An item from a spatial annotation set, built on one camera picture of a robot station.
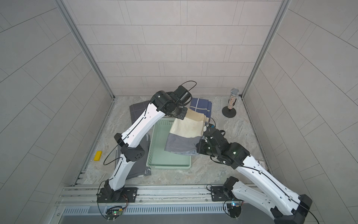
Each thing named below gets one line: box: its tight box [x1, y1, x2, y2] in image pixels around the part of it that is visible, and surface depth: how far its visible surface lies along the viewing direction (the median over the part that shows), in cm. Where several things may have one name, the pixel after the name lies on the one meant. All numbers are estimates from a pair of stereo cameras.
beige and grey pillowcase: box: [164, 108, 210, 156], surface depth 75 cm
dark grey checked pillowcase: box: [129, 100, 151, 126], surface depth 108 cm
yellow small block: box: [93, 150, 103, 161], surface depth 85 cm
